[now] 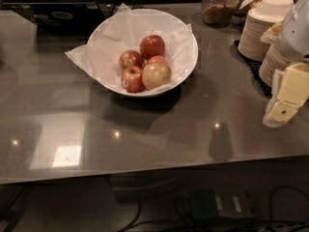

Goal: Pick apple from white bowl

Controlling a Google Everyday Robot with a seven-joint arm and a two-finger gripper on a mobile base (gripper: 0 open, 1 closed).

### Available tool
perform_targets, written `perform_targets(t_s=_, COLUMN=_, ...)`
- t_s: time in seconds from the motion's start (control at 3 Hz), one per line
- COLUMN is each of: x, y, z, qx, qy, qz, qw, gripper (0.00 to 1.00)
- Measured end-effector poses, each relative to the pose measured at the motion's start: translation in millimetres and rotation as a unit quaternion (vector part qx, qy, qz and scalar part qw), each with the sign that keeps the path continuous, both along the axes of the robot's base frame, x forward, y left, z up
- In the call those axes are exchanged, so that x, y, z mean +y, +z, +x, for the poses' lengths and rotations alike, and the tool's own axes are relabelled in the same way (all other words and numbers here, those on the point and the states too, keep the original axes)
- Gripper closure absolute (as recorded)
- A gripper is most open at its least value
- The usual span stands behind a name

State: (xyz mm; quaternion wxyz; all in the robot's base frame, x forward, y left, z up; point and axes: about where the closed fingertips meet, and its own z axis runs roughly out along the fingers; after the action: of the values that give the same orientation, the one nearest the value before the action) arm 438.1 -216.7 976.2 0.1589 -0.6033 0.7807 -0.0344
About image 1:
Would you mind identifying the black mat under plates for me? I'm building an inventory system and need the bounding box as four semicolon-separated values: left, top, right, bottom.
238;51;272;98

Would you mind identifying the black cable on floor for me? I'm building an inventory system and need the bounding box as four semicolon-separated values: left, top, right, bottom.
117;185;309;232

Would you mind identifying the near paper plate stack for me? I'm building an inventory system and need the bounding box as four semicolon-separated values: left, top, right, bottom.
259;43;292;87

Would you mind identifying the black box under table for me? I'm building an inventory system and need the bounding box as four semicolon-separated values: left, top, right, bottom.
190;188;256;222

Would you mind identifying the red apple left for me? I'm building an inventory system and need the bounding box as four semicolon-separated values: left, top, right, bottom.
119;49;144;70

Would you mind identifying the paper plate stack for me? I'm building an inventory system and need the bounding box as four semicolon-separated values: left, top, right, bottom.
238;0;294;62
259;43;292;87

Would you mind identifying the red apple middle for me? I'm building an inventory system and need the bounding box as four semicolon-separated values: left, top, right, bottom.
146;55;168;65

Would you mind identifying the white bowl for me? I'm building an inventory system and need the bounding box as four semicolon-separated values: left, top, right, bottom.
85;8;200;98

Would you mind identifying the red apple with sticker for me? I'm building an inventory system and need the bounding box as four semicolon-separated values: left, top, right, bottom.
122;66;145;93

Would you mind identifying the far paper plate stack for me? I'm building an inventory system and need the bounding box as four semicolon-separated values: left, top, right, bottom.
238;0;294;62

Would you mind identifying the yellow-green apple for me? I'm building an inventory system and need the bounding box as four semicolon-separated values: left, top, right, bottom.
142;62;171;90

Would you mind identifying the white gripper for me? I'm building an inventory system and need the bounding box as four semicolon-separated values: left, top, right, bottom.
260;0;309;128

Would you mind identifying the glass jar of grains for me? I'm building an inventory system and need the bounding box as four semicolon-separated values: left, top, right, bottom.
201;0;239;27

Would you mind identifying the black cooktop panel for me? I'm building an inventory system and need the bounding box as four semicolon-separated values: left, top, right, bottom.
2;2;115;39

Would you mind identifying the dark red apple back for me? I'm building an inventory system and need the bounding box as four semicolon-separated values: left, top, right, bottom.
139;35;165;59

